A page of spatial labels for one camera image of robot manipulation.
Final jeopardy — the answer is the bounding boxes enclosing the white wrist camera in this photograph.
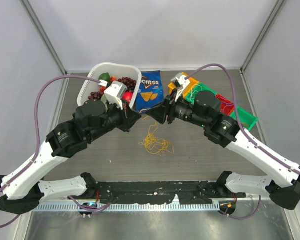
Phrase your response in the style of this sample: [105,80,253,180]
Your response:
[171,73,191,102]
[99,80,128,110]

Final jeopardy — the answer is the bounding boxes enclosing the red plastic bin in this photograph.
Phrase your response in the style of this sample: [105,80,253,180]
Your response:
[216,94,235,116]

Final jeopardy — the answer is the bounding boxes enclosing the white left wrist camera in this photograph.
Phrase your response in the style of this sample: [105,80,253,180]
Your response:
[99,80,128,110]

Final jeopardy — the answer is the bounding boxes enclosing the green plastic bin near yellow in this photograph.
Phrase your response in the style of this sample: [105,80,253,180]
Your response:
[185,83,218,104]

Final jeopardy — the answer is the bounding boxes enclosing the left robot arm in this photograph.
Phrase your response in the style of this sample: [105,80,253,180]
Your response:
[0,100,142,215]

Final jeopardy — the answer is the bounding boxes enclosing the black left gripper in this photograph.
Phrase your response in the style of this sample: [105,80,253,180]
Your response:
[88,97,142,142]

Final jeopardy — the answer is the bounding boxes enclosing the white fruit basket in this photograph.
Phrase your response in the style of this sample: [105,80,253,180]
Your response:
[77,62,142,109]

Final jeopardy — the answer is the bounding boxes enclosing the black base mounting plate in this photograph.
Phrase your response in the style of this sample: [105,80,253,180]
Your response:
[67,180,248,205]

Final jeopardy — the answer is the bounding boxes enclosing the purple grape bunch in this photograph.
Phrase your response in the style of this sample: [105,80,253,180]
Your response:
[118,77,137,93]
[88,91,104,101]

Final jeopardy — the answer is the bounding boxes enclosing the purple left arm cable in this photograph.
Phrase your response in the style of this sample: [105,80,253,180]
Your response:
[0,75,102,230]

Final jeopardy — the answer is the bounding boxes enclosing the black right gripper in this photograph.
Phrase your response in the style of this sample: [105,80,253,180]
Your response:
[146,88,209,129]

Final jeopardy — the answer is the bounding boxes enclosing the blue wires bundle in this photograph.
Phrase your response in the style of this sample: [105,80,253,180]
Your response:
[221,99,237,110]

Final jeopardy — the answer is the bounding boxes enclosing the green plastic bin far right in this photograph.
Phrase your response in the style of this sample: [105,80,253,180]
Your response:
[237,107,258,132]

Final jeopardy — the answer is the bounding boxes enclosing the yellow wires bundle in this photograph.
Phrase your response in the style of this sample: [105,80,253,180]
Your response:
[138,115,175,158]

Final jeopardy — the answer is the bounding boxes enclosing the white slotted cable duct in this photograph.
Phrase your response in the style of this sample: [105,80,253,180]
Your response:
[33,201,220,213]

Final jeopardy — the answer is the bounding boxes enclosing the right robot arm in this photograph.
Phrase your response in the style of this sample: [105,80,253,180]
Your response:
[146,91,300,210]

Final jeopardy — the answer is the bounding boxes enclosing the peaches in basket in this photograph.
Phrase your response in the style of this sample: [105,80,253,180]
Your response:
[99,77,117,88]

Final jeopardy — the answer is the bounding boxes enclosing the green lime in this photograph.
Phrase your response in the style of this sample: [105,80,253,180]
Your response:
[98,72,111,82]

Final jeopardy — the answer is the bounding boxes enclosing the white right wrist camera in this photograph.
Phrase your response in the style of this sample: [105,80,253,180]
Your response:
[171,73,191,102]

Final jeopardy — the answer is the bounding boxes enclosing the lower purple grape bunch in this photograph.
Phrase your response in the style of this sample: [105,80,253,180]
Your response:
[88,91,104,101]

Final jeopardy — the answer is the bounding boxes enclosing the upper purple grape bunch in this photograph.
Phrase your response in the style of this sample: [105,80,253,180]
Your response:
[118,77,137,93]

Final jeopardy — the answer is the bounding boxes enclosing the blue Doritos chip bag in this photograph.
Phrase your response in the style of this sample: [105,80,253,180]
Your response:
[135,70,165,113]

